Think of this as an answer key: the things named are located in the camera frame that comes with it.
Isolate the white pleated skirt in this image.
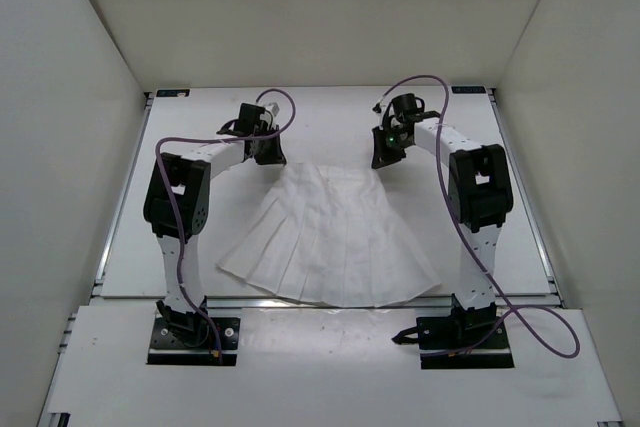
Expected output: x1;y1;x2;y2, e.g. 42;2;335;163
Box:
216;163;440;308

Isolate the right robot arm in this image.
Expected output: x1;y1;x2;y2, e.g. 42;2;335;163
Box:
372;107;513;348

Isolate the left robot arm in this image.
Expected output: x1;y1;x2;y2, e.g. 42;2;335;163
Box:
143;103;286;345

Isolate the white front board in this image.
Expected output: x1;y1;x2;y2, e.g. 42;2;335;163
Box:
48;304;622;426

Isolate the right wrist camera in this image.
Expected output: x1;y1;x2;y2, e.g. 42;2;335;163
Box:
390;93;425;124

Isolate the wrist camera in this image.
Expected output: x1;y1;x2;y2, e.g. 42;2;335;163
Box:
259;102;280;131
390;93;425;124

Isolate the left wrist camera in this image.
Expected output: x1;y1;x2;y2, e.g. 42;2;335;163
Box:
259;102;280;131

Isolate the aluminium table edge rail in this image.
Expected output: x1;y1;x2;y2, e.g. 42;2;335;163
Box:
488;87;565;307

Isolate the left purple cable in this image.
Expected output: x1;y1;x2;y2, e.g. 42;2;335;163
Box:
154;88;297;353

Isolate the purple cable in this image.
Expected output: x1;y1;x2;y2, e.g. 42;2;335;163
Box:
372;74;582;360
154;88;297;353

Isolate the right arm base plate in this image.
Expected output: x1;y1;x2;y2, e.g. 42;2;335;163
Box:
392;309;515;370

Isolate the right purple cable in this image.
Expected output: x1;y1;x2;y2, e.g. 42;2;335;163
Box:
372;74;582;360

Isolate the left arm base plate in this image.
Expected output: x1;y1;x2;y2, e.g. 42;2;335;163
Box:
147;301;241;367

